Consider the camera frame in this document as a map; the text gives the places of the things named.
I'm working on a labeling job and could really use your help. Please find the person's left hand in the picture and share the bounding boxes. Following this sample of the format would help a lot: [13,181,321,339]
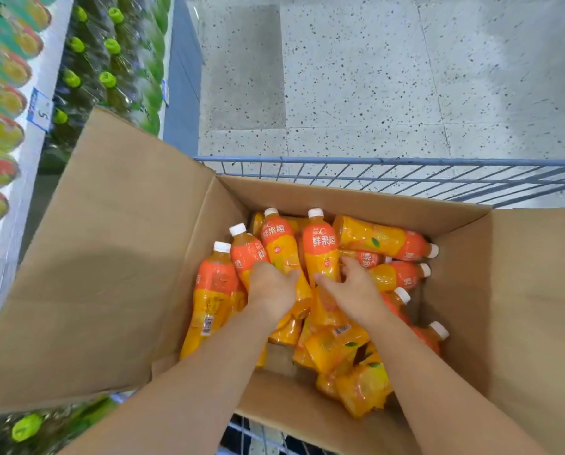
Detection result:
[246,262,301,325]

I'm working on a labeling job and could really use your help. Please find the person's right hand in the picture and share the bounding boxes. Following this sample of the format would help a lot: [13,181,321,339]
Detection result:
[313,257,392,330]

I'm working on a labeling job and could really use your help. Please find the orange juice bottles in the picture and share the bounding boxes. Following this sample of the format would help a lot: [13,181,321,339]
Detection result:
[179,207,450,419]

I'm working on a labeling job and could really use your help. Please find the brown cardboard box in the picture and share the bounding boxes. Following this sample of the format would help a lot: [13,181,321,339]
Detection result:
[0,107,565,455]

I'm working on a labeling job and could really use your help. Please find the person's right forearm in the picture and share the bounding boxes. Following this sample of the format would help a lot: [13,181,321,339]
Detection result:
[358,312,549,455]

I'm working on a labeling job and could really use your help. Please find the person's left forearm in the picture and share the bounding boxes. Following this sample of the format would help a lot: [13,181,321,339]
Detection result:
[57,305,283,455]

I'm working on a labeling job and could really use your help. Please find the rows of teal label bottles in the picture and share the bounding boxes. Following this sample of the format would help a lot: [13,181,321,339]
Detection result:
[0,0,58,304]

